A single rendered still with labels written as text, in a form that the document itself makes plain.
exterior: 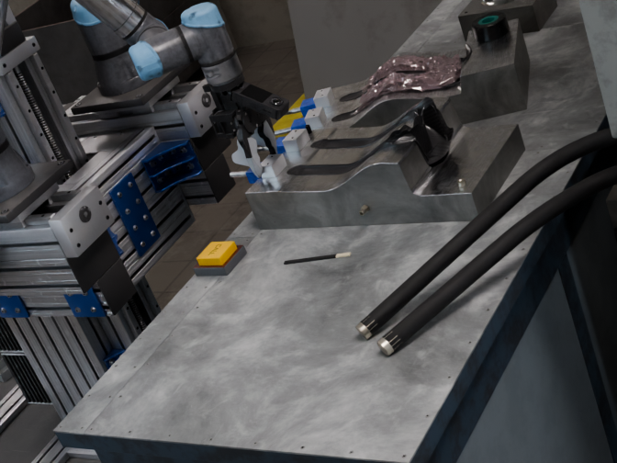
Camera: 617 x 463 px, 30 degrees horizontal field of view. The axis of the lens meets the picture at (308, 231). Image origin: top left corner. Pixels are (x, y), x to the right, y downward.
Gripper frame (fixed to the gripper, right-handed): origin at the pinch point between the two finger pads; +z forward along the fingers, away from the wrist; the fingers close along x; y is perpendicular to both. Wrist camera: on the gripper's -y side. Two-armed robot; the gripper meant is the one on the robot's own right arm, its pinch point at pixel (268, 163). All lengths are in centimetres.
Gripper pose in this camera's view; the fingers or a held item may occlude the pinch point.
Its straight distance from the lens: 238.7
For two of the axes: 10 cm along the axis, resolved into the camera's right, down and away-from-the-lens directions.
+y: -8.3, 0.3, 5.6
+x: -4.5, 5.5, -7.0
